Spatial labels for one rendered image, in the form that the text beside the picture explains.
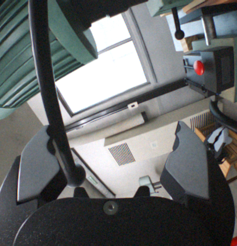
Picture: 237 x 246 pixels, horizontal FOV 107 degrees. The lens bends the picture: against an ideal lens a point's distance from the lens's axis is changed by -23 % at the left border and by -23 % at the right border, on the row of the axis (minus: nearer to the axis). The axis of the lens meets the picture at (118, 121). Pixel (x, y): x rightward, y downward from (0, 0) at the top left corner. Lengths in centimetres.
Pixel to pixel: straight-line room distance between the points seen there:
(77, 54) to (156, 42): 147
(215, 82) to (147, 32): 141
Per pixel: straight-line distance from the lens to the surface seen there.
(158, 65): 162
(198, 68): 26
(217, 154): 48
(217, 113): 40
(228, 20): 36
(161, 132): 161
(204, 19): 32
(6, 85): 25
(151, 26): 164
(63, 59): 20
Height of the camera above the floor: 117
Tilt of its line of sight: 11 degrees up
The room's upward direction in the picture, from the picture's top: 111 degrees counter-clockwise
